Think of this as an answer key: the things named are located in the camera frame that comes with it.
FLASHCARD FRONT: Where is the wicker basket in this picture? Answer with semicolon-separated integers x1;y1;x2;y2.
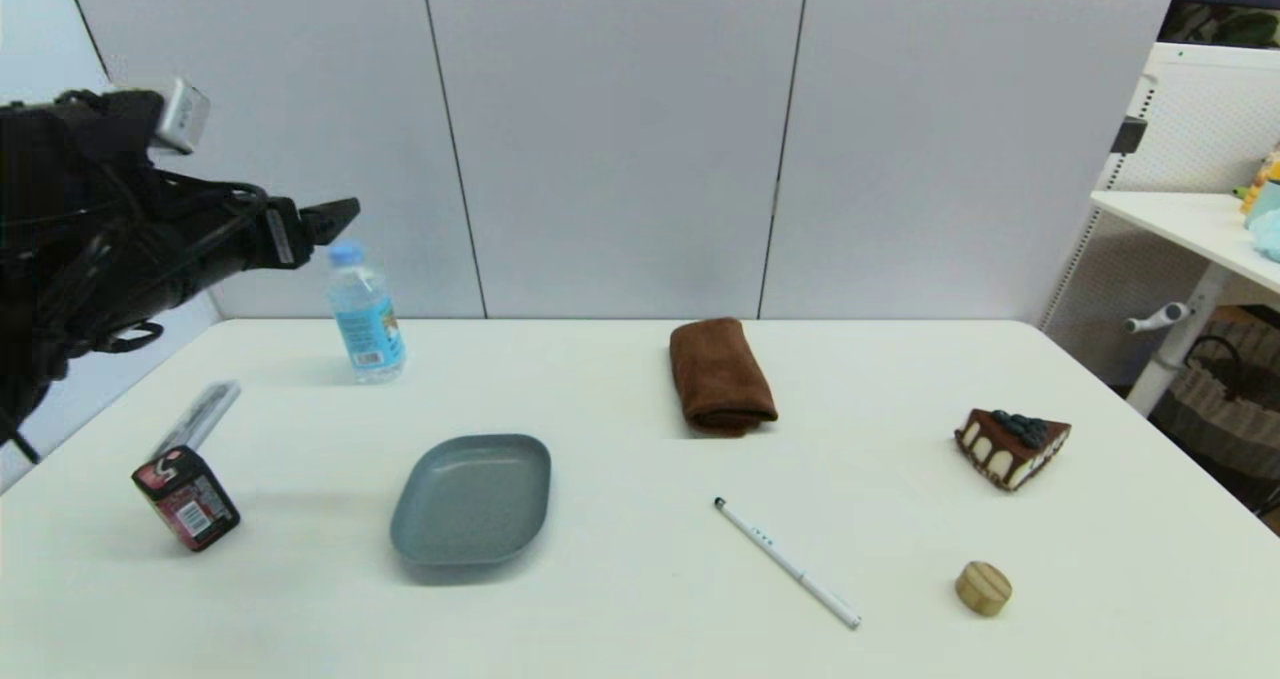
1150;319;1280;485

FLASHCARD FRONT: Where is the long black red carton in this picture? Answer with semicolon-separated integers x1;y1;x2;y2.
130;382;242;553

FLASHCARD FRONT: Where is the white side table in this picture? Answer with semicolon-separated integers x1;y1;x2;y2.
1089;191;1280;420

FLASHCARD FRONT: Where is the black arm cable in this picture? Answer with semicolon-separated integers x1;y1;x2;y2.
95;321;166;356

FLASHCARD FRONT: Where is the grey rounded square plate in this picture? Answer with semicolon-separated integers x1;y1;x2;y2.
389;433;553;567

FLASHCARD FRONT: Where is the folded brown towel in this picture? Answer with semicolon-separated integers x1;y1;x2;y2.
669;318;779;436

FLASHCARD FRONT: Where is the yellow toy figure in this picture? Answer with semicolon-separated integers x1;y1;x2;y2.
1238;144;1280;215

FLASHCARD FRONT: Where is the white crank handle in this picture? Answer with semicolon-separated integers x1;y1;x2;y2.
1123;303;1191;336

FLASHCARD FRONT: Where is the chocolate blueberry cake slice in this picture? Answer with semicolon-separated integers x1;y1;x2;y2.
954;409;1072;492

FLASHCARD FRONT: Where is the small wooden cylinder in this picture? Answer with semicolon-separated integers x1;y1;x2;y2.
955;560;1013;618

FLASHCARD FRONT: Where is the white pen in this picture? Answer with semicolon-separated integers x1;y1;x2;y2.
713;496;862;630

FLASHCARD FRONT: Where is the white pegboard panel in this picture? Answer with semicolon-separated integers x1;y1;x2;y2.
1035;44;1280;385

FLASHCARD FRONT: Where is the clear blue-capped water bottle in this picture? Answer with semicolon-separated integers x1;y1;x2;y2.
328;241;407;385

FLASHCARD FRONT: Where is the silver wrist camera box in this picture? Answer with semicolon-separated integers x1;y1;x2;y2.
150;79;212;156

